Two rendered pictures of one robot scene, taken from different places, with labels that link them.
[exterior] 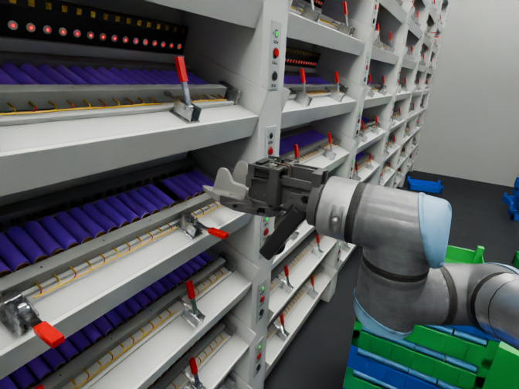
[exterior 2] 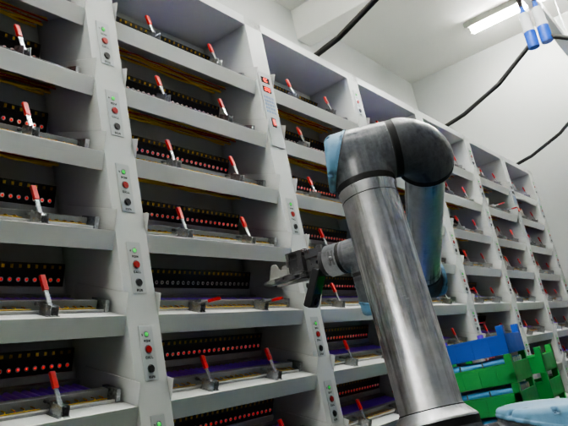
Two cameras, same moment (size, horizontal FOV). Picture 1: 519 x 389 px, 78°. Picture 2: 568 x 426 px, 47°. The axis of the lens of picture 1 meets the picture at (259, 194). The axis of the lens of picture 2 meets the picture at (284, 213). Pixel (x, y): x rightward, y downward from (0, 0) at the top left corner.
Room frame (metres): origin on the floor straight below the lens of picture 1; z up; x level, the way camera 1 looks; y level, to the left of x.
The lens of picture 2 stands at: (-1.37, -0.09, 0.50)
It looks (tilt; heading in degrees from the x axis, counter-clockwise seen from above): 15 degrees up; 3
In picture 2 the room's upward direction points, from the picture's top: 12 degrees counter-clockwise
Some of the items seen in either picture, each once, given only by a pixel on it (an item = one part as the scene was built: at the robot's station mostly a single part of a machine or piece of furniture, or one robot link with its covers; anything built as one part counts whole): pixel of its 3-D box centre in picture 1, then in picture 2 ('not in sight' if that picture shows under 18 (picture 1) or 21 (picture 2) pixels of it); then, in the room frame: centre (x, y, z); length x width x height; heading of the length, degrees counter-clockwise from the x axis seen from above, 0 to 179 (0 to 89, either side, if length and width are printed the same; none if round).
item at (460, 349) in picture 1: (422, 306); (472, 374); (0.70, -0.45, 0.44); 0.30 x 0.20 x 0.08; 63
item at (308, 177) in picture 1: (286, 191); (309, 264); (0.48, -0.04, 0.83); 0.12 x 0.08 x 0.09; 62
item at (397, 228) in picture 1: (398, 224); (362, 253); (0.40, -0.19, 0.82); 0.12 x 0.09 x 0.10; 62
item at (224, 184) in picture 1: (222, 184); (275, 275); (0.51, 0.06, 0.83); 0.09 x 0.03 x 0.06; 70
